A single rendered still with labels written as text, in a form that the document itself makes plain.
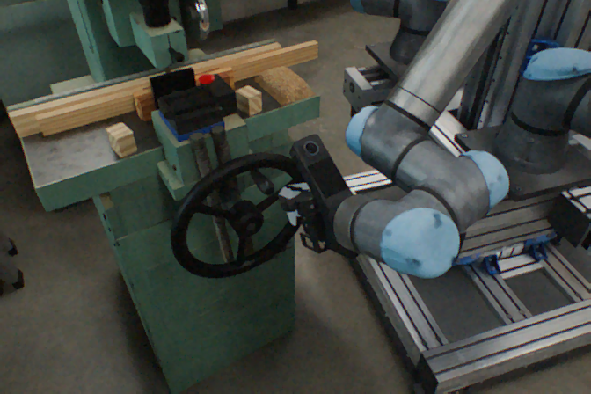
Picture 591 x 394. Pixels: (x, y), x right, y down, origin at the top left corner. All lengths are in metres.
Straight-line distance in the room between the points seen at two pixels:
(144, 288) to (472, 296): 0.98
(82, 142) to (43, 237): 1.23
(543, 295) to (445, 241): 1.18
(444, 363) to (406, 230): 0.95
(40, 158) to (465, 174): 0.75
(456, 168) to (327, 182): 0.18
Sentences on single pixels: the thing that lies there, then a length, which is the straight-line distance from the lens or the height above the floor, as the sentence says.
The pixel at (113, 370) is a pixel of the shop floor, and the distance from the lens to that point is 1.73.
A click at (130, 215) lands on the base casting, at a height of 0.76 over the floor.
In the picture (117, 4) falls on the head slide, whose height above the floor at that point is 1.09.
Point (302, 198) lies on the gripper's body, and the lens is 0.70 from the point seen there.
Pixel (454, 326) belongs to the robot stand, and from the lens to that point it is 1.53.
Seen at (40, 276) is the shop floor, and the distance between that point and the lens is 2.06.
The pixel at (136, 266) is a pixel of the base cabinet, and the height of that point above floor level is 0.61.
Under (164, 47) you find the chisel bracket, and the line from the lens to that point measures 0.99.
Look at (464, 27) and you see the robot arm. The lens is 0.66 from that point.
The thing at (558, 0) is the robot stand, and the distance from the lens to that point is 1.23.
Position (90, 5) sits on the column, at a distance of 1.17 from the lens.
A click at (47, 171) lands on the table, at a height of 0.90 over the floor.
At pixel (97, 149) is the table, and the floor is 0.90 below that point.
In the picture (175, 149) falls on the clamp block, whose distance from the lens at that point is 0.85.
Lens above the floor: 1.45
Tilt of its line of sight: 40 degrees down
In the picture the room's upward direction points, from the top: straight up
